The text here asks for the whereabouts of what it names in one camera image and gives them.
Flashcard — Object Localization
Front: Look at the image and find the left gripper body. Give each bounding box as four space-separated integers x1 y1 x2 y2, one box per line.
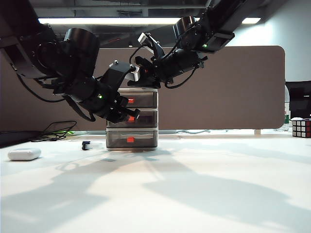
104 91 123 123

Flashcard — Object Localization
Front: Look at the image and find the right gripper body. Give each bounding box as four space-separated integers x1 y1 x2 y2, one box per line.
135 57 162 82

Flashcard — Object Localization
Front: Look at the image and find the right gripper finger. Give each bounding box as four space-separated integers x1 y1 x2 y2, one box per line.
127 81 161 88

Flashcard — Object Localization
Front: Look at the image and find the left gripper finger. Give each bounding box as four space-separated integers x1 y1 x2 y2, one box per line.
116 96 129 108
120 108 141 123

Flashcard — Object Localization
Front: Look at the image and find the white drawer cabinet frame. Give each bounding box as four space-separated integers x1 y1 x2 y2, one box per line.
106 86 159 151

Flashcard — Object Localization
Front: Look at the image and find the grey translucent drawer red handle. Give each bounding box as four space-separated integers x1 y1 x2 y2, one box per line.
106 110 158 129

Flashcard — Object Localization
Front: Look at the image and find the grey drawer above cabinet base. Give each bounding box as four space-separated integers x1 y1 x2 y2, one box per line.
106 130 158 149

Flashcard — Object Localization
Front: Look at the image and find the long ceiling light strip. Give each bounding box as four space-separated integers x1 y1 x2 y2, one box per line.
38 17 261 25

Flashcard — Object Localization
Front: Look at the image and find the brown desk partition panel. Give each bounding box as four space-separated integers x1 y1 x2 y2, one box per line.
0 45 285 133

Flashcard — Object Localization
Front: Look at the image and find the white earbud case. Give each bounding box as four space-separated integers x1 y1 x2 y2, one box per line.
7 148 42 161

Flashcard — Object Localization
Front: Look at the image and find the clear bottle green label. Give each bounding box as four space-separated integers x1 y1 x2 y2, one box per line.
283 87 291 128

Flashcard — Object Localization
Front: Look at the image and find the black monitor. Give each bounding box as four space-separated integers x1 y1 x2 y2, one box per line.
284 81 311 119

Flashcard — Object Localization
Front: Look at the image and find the Rubik's cube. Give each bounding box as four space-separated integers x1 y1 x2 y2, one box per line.
291 117 311 139

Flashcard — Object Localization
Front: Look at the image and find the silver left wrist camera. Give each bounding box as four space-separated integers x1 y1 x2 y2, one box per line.
128 65 142 83

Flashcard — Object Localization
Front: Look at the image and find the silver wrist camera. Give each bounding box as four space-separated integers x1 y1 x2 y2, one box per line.
138 32 153 47
128 65 142 83

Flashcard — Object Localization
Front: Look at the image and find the black right camera bracket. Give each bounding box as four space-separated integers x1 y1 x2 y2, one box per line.
145 36 164 63

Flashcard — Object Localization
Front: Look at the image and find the black camera bracket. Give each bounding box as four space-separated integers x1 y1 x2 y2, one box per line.
101 60 136 92
145 36 164 63

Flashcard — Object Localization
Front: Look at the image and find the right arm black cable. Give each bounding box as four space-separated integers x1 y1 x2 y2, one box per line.
165 65 195 88

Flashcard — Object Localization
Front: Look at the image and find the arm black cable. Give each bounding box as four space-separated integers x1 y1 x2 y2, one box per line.
165 65 195 88
17 72 64 102

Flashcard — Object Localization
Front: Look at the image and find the black left camera bracket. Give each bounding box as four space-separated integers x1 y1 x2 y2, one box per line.
101 60 136 92

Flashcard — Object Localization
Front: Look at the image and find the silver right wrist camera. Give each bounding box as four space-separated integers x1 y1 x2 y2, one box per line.
138 32 153 47

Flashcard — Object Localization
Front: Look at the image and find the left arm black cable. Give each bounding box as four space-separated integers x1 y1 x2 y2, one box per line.
17 72 64 102

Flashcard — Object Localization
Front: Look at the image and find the black cable bundle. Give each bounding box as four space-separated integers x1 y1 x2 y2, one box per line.
30 120 77 143

